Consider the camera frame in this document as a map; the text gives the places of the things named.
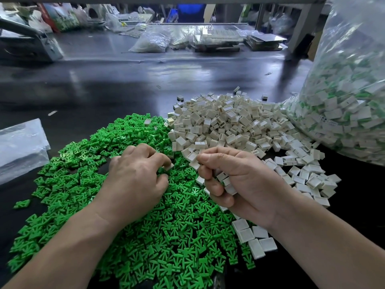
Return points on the person's right forearm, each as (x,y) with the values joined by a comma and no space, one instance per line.
(331,249)

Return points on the small green plastic part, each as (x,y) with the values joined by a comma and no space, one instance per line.
(21,204)

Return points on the pile of green plastic clips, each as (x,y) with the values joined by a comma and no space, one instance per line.
(66,177)

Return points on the person's left forearm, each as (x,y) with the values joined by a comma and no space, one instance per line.
(54,255)

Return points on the pile of white plastic caps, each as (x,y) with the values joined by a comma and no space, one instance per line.
(246,120)

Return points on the small white plastic part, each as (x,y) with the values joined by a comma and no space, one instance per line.
(222,176)
(230,189)

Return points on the clear plastic bag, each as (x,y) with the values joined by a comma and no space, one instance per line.
(349,102)

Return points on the grey metal slanted post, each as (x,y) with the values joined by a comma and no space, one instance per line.
(305,22)

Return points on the dark flat tray stack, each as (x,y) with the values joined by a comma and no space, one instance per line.
(266,41)

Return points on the small clear bag of parts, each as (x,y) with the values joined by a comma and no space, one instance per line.
(150,42)

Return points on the person's right hand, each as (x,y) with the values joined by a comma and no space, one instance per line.
(255,180)

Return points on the grey metal horizontal bar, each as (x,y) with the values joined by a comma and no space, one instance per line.
(180,0)

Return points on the person's left hand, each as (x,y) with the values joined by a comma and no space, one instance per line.
(132,183)

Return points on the blue crate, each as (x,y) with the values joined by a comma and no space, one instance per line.
(189,13)

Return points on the grey heat sealer machine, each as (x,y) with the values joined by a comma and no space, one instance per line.
(29,44)

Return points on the stack of clear flat bags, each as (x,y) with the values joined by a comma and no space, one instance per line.
(23,150)

